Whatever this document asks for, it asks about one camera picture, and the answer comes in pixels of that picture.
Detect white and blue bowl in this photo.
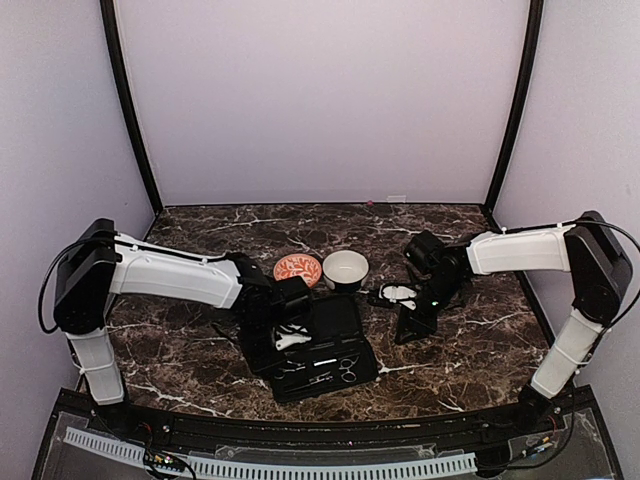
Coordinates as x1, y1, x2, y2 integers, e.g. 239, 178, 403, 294
322, 250, 369, 294

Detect silver thinning scissors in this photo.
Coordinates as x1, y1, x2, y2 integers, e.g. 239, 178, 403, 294
308, 355, 360, 385

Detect black front rail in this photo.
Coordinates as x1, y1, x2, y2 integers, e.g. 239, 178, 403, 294
108, 403, 519, 450

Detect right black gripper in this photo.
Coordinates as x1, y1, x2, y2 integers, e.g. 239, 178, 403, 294
394, 273, 466, 344

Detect right black frame post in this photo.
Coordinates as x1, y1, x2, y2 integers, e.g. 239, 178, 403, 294
483, 0, 545, 218

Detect left black frame post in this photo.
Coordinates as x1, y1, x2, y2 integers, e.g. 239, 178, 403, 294
99, 0, 164, 216

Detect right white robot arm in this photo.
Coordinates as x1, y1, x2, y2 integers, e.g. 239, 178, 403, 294
377, 210, 639, 434

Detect orange patterned bowl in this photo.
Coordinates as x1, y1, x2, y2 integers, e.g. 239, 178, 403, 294
273, 253, 322, 288

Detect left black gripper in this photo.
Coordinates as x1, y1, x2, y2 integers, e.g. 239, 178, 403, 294
237, 313, 288, 380

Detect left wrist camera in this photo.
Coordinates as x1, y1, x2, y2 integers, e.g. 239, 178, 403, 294
278, 276, 312, 315

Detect black zippered tool case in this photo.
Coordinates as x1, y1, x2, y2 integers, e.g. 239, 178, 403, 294
268, 295, 378, 404

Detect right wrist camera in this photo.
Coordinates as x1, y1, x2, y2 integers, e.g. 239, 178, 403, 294
404, 230, 445, 275

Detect white slotted cable duct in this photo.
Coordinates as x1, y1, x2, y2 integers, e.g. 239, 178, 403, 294
63, 427, 478, 479

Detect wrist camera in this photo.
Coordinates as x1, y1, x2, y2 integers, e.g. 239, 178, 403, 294
278, 276, 312, 315
404, 230, 445, 275

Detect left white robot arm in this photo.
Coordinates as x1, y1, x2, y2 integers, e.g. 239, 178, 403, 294
53, 218, 285, 436

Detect black frame post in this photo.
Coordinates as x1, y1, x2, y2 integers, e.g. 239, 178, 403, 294
99, 0, 164, 216
483, 0, 545, 218

